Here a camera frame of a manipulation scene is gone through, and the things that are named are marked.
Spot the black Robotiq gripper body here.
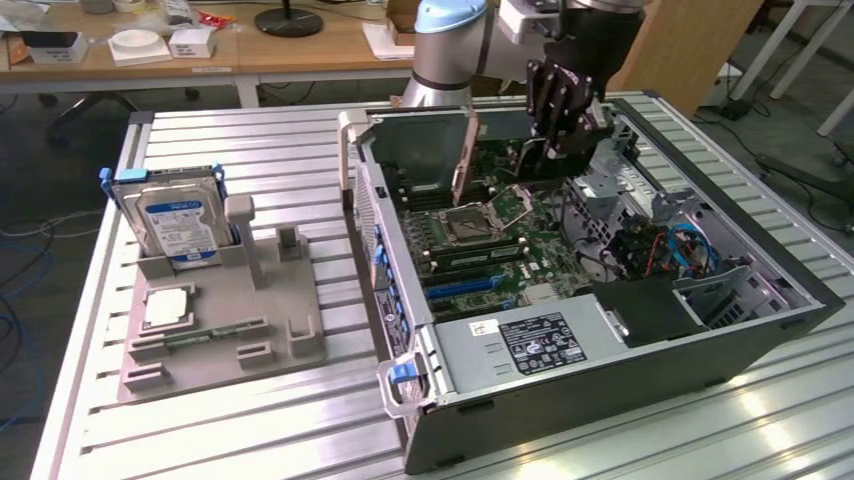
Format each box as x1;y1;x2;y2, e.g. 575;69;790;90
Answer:
546;0;647;99

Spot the perforated metal disk bay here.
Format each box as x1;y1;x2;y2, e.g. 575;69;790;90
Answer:
566;149;669;251

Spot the metal socket cover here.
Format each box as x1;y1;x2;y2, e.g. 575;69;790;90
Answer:
486;183;539;216

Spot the black RAM slot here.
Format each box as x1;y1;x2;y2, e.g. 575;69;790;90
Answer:
403;182;486;197
405;192;489;209

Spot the green motherboard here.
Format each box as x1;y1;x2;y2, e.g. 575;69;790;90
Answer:
397;177;602;324

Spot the CPU socket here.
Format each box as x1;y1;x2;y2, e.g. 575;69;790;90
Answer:
437;204;499;246

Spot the white paper stack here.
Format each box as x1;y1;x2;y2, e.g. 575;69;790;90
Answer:
363;22;419;61

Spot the cardboard box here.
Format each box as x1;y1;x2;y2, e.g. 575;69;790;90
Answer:
386;0;422;34

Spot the green RAM stick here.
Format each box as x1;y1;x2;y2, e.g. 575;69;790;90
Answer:
430;244;526;269
163;322;259;349

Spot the long PCIe expansion slot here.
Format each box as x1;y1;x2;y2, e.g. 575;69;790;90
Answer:
426;278;507;302
426;264;519;284

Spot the black fan shroud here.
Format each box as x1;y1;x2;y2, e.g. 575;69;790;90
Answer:
593;279;713;349

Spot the black lamp base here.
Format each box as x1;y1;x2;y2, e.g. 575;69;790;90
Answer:
254;0;326;37

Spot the grey metal disk bay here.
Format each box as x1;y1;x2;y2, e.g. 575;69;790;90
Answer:
673;264;796;331

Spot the grey power supply unit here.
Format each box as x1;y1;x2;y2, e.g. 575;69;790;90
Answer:
426;294;633;396

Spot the small white box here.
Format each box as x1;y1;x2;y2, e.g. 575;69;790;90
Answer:
167;27;219;60

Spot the grey parts rack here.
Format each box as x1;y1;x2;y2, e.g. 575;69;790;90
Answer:
116;194;329;404

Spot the black open PC case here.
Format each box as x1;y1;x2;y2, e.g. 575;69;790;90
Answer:
337;97;848;476

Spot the silver hard disk blue label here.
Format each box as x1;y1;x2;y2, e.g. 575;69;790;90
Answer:
110;169;226;271

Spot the white round holder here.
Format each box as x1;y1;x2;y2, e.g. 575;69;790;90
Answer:
107;28;174;67

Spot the silver CPU chip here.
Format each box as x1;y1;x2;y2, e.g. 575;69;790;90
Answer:
143;289;195;329

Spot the white box black lid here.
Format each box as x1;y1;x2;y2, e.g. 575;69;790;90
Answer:
19;30;92;65

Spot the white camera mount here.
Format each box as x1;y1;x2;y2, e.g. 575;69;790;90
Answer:
498;0;566;47

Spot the blue SATA wire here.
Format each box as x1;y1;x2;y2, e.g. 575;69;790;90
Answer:
666;222;719;279

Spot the white table frame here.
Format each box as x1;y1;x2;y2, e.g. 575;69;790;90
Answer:
730;0;854;136

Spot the grey case handle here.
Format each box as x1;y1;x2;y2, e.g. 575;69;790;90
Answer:
377;349;439;419
337;110;375;194

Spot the wooden desk white frame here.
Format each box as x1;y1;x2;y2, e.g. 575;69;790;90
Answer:
0;0;602;109

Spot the blue floor cable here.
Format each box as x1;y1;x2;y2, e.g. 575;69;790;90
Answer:
0;234;59;436

